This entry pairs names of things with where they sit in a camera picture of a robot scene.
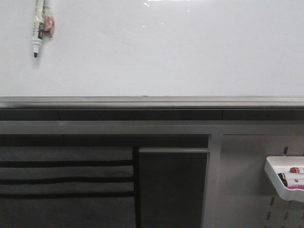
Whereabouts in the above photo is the white plastic tray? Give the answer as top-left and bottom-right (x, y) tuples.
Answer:
(265, 156), (304, 202)

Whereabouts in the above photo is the grey fabric pocket organizer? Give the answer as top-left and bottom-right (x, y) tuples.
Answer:
(0, 147), (141, 228)

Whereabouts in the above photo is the pink eraser in tray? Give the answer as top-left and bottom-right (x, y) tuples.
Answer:
(287, 185), (304, 190)

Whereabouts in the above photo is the white dry-erase marker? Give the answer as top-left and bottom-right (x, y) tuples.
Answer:
(32, 0), (55, 58)

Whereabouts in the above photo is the red capped marker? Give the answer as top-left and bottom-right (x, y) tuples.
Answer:
(289, 167), (304, 174)

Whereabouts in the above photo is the grey pegboard panel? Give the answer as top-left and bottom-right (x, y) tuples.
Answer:
(202, 135), (304, 228)

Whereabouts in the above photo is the dark grey panel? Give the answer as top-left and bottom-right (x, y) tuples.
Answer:
(139, 148), (209, 228)

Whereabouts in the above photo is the grey whiteboard tray rail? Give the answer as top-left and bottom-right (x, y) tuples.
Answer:
(0, 96), (304, 110)

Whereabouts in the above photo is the white whiteboard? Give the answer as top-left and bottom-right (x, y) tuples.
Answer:
(0, 0), (304, 96)

